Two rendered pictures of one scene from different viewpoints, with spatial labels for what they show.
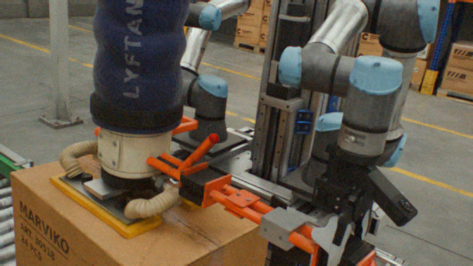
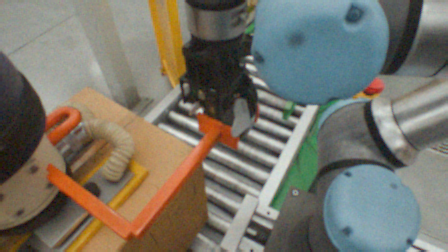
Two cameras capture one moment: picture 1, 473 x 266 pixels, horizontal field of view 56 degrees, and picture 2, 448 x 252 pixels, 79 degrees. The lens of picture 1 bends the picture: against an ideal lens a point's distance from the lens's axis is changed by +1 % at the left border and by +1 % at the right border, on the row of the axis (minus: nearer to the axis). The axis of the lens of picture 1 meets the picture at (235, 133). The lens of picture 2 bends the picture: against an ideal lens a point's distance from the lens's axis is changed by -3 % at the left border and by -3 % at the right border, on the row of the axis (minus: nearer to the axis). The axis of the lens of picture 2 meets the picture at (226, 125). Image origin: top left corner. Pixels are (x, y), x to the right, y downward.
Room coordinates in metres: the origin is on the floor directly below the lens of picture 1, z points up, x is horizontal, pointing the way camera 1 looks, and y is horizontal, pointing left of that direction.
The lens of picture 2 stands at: (1.40, -0.02, 1.59)
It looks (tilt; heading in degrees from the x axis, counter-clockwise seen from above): 50 degrees down; 84
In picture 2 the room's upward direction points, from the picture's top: straight up
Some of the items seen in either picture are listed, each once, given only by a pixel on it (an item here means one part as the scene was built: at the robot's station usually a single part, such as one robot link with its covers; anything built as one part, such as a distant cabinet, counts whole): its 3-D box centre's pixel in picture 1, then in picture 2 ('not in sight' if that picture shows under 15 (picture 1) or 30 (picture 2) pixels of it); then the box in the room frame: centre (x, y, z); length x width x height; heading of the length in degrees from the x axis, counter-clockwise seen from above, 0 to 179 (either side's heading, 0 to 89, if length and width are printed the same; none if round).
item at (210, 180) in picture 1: (205, 184); not in sight; (0.90, 0.05, 1.20); 0.10 x 0.08 x 0.06; 142
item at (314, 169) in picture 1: (326, 167); not in sight; (1.33, -0.31, 1.09); 0.15 x 0.15 x 0.10
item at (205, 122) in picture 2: not in sight; (228, 117); (1.44, 0.33, 1.20); 0.09 x 0.08 x 0.05; 142
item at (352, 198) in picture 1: (348, 180); not in sight; (0.70, -0.20, 1.34); 0.09 x 0.08 x 0.12; 52
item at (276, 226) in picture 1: (282, 228); not in sight; (0.76, -0.12, 1.20); 0.07 x 0.07 x 0.04; 52
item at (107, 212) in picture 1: (103, 194); not in sight; (0.97, 0.31, 1.10); 0.34 x 0.10 x 0.05; 52
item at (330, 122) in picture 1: (336, 134); not in sight; (1.33, -0.32, 1.20); 0.13 x 0.12 x 0.14; 69
